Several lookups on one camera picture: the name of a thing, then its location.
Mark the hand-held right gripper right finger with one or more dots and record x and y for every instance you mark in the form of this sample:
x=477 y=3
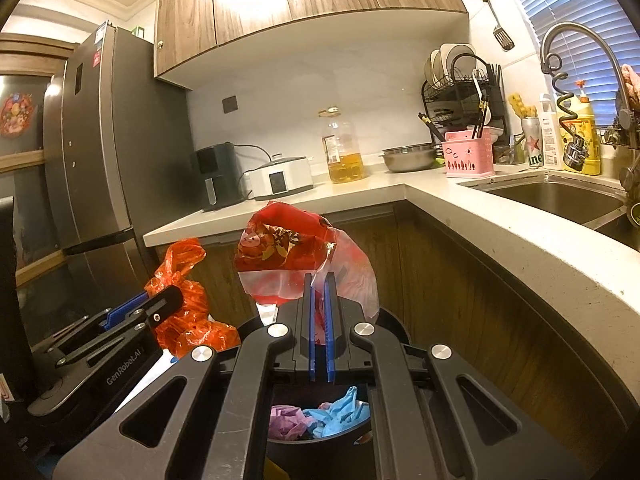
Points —
x=330 y=330

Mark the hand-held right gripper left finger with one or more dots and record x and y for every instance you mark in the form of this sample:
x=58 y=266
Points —
x=311 y=330

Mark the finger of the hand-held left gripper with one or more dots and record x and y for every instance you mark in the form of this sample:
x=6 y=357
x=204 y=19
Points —
x=125 y=306
x=162 y=305

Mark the black trash bin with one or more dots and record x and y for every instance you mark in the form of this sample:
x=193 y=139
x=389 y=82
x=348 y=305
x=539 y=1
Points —
x=387 y=327

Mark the blue plastic bag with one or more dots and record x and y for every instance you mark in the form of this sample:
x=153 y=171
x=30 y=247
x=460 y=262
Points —
x=340 y=410

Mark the pink plastic bag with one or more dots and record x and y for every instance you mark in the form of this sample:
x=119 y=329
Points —
x=287 y=420

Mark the red and white plastic bag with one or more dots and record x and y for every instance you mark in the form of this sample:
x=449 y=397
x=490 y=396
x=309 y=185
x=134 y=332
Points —
x=280 y=240

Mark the black air fryer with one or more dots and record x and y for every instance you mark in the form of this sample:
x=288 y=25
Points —
x=215 y=175

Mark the grey refrigerator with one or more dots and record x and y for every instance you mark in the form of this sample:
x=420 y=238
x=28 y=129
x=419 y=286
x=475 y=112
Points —
x=115 y=160

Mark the white rice cooker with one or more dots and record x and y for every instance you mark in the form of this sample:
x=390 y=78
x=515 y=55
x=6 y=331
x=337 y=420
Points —
x=280 y=177

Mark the wooden glass door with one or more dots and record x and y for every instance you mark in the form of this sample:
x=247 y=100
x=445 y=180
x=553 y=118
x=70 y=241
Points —
x=30 y=170

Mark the cooking oil bottle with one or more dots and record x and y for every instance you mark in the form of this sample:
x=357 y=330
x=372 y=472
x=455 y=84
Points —
x=345 y=160

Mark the steel bowl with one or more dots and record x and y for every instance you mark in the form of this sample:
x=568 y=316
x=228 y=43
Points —
x=407 y=157

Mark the white kitchen countertop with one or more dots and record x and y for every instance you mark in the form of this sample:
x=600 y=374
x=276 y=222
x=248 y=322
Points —
x=500 y=240

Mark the pink utensil holder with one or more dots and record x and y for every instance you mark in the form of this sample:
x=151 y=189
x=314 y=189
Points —
x=467 y=160

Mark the red door decoration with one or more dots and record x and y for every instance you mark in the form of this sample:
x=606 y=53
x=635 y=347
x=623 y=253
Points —
x=15 y=112

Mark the black dish rack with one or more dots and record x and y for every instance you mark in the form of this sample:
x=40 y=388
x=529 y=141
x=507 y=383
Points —
x=450 y=105

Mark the steel sink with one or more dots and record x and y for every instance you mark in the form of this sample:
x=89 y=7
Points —
x=550 y=200

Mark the beer can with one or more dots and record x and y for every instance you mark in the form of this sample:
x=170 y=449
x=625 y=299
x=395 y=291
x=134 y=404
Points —
x=532 y=146

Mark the white plate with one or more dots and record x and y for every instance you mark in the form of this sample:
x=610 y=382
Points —
x=460 y=57
x=432 y=67

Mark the white pump bottle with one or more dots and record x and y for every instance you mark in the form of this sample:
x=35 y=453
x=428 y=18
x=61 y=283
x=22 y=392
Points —
x=550 y=135

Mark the yellow scrub brush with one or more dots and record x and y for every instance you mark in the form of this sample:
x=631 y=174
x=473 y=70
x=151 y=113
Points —
x=522 y=105

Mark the yellow detergent bottle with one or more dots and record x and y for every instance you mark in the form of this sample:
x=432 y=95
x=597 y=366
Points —
x=591 y=130

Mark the hanging metal spatula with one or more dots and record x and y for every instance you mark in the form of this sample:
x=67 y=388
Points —
x=504 y=37

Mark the pink cloth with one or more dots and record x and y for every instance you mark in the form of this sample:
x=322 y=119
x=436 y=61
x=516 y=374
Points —
x=631 y=85

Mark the dark wall socket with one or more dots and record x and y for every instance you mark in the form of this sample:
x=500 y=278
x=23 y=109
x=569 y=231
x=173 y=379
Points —
x=230 y=104

